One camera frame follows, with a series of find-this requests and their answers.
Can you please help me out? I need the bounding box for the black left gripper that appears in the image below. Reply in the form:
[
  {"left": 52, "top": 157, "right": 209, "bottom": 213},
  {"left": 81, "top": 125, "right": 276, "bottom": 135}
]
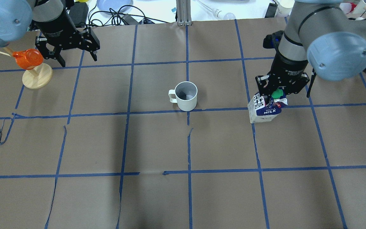
[{"left": 33, "top": 13, "right": 101, "bottom": 67}]

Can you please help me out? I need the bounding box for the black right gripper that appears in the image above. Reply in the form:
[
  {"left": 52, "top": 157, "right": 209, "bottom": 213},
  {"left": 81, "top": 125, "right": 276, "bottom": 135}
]
[{"left": 255, "top": 52, "right": 310, "bottom": 96}]

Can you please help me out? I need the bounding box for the blue milk carton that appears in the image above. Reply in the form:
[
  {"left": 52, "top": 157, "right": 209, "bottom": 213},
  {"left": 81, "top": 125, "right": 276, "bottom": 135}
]
[{"left": 248, "top": 89, "right": 288, "bottom": 123}]

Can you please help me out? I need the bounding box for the white mug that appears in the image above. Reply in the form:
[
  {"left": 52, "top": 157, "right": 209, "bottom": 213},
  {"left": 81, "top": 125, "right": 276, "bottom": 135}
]
[{"left": 168, "top": 81, "right": 198, "bottom": 112}]

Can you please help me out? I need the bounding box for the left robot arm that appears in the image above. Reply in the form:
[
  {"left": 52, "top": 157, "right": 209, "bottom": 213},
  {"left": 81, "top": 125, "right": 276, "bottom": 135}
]
[{"left": 0, "top": 0, "right": 100, "bottom": 67}]

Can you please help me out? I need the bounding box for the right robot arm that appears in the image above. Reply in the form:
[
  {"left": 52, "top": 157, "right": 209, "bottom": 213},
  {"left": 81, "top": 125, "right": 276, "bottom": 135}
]
[{"left": 255, "top": 0, "right": 366, "bottom": 98}]

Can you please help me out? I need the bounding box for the black power adapter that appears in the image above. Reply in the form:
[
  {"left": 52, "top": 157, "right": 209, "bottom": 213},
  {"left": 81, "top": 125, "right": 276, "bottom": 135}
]
[{"left": 68, "top": 2, "right": 89, "bottom": 28}]

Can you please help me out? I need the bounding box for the orange mug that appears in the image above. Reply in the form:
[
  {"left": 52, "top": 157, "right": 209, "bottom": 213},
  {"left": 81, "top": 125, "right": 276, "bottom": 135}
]
[{"left": 12, "top": 48, "right": 44, "bottom": 70}]

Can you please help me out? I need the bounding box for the wooden mug tree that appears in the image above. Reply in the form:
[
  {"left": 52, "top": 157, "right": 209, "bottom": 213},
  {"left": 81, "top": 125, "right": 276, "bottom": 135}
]
[{"left": 0, "top": 46, "right": 53, "bottom": 89}]

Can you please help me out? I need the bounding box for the blue plate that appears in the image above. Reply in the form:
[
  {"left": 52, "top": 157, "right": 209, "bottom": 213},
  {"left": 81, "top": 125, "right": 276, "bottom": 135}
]
[{"left": 96, "top": 0, "right": 133, "bottom": 14}]

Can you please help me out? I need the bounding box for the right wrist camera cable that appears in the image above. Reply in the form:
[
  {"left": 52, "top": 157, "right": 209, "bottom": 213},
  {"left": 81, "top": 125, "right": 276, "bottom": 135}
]
[{"left": 306, "top": 72, "right": 317, "bottom": 98}]

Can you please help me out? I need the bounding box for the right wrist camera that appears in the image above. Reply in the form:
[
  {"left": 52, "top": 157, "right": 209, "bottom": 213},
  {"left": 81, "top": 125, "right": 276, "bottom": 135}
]
[{"left": 262, "top": 31, "right": 284, "bottom": 51}]

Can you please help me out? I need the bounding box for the aluminium frame post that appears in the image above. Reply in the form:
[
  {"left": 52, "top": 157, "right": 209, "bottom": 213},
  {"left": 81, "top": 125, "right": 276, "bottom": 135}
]
[{"left": 176, "top": 0, "right": 192, "bottom": 26}]

